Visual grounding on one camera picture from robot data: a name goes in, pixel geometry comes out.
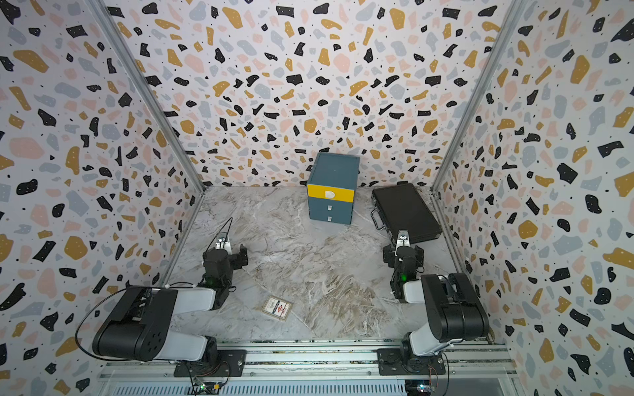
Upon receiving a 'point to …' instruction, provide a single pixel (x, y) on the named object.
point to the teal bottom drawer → (331, 215)
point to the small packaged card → (278, 308)
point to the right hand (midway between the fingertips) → (406, 245)
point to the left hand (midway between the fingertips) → (230, 246)
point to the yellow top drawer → (331, 193)
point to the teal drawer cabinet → (332, 181)
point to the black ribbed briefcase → (402, 208)
